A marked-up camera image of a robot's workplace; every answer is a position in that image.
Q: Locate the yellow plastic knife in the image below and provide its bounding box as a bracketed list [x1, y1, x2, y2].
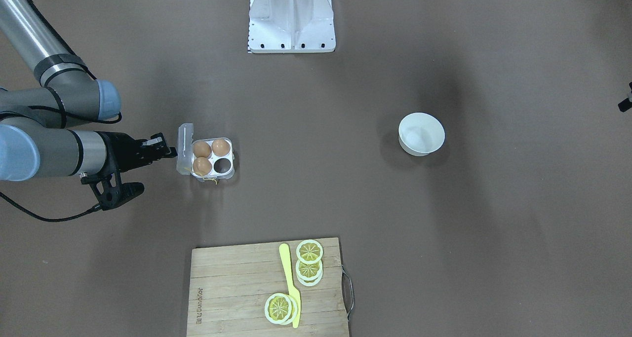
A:
[278, 243, 302, 329]

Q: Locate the white ceramic bowl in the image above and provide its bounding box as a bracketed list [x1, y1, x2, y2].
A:
[398, 112, 445, 157]

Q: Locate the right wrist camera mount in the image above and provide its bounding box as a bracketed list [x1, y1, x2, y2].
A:
[80, 172, 145, 211]

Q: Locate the brown egg from bowl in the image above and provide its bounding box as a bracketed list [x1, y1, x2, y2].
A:
[211, 138, 231, 157]

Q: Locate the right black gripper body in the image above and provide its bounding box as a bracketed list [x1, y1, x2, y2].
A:
[102, 132, 165, 175]

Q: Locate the lemon slice toy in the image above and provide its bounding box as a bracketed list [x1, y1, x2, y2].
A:
[295, 239, 324, 263]
[264, 293, 299, 326]
[295, 261, 323, 287]

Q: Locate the bamboo cutting board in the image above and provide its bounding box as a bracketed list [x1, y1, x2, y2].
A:
[187, 237, 353, 337]

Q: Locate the brown egg in box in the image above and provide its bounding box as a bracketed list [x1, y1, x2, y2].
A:
[192, 157, 213, 177]
[193, 141, 212, 158]

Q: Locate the black camera cable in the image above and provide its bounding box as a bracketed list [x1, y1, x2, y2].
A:
[0, 191, 102, 223]

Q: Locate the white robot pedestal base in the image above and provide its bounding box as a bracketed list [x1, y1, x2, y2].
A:
[247, 0, 337, 54]

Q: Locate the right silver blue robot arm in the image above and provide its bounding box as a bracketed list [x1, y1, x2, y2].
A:
[1, 0, 177, 184]

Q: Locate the clear plastic egg box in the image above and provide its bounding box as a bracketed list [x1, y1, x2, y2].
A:
[176, 123, 235, 183]

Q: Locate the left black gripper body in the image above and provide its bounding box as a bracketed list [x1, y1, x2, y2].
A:
[618, 82, 632, 112]

